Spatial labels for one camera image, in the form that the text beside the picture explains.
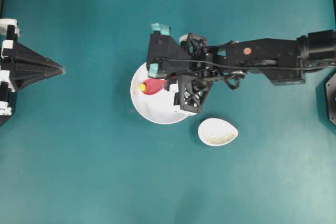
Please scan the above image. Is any right-arm black white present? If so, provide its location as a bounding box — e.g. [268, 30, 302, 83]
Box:
[174, 33, 246, 114]

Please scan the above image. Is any left-arm black white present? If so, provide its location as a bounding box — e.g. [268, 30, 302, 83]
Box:
[0, 18, 66, 126]

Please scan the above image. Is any yellow hexagonal prism block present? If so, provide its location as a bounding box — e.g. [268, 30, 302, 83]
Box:
[138, 83, 147, 92]

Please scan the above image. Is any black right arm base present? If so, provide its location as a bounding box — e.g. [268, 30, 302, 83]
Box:
[316, 72, 335, 131]

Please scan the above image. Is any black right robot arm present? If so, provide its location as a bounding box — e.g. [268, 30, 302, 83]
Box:
[174, 30, 335, 114]

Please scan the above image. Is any white round bowl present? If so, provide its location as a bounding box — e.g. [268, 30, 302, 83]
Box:
[130, 63, 195, 124]

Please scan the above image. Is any speckled white spoon rest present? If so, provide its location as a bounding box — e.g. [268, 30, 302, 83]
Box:
[197, 118, 238, 147]

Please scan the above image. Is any black camera cable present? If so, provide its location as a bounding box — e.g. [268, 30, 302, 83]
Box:
[154, 56, 336, 74]

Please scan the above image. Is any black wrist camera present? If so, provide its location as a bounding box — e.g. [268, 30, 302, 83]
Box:
[146, 23, 190, 79]

